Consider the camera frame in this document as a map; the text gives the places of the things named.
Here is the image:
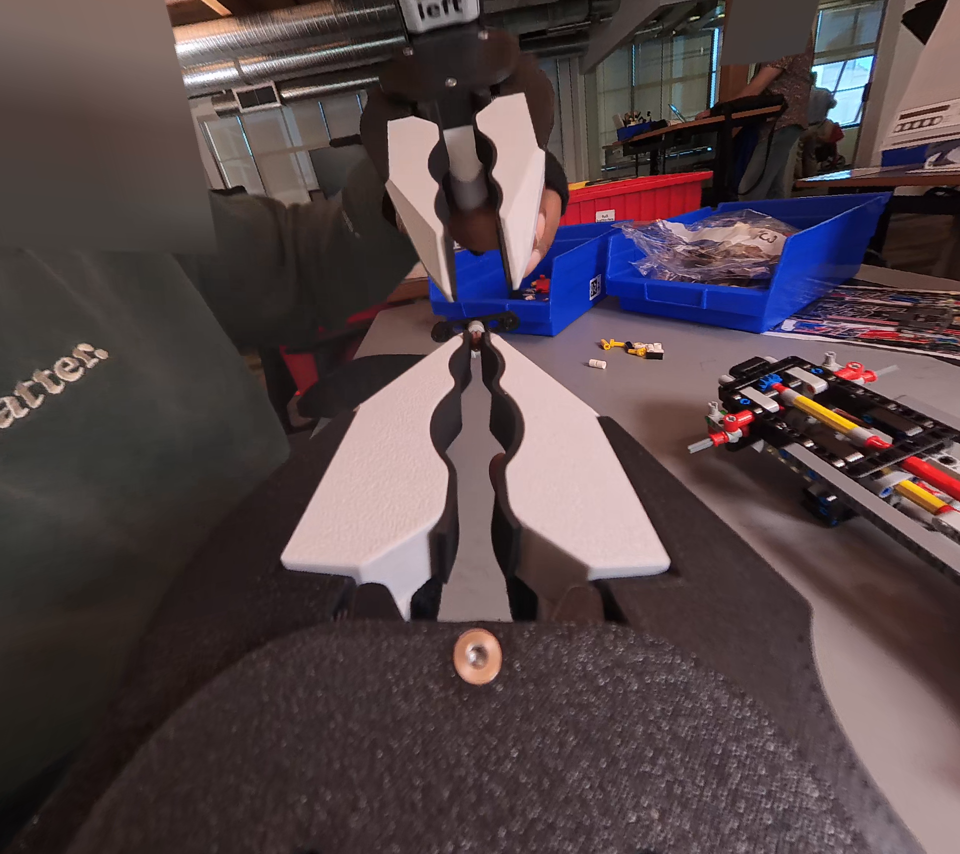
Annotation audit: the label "person's left hand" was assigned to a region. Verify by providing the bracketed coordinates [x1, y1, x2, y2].
[523, 188, 565, 278]

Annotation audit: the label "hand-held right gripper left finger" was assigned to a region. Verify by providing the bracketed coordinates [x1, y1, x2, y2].
[281, 335, 470, 621]

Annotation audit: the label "red plastic chair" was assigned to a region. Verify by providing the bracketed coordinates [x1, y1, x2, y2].
[279, 325, 361, 420]

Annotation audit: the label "person's green sweatshirt torso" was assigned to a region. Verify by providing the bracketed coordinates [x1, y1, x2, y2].
[0, 247, 294, 795]

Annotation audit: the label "background wooden desk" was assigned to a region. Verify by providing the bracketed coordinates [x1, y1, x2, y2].
[603, 104, 785, 195]

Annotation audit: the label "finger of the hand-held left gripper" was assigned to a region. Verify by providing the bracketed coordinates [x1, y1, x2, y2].
[476, 91, 549, 291]
[385, 112, 460, 305]

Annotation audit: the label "lego car chassis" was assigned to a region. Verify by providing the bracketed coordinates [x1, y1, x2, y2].
[688, 352, 960, 585]

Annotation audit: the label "clear plastic bags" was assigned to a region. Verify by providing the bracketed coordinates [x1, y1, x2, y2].
[622, 209, 804, 284]

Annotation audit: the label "red storage tote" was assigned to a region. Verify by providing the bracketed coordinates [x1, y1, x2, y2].
[558, 170, 714, 227]

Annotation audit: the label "lego instruction booklet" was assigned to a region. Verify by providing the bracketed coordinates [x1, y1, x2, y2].
[765, 283, 960, 364]

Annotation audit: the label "small black lego piece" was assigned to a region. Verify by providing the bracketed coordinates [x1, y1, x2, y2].
[431, 314, 520, 345]

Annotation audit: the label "blue parts bin with divider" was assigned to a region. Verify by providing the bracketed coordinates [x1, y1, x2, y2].
[429, 224, 624, 338]

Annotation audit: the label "blue bin with bags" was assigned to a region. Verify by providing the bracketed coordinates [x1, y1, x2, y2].
[606, 192, 894, 334]

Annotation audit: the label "white printed box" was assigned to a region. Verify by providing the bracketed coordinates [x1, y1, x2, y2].
[855, 0, 960, 169]

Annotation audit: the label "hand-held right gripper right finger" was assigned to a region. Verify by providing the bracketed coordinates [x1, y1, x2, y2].
[478, 333, 672, 621]

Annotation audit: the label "person's left forearm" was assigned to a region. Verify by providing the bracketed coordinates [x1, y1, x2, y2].
[176, 153, 421, 353]

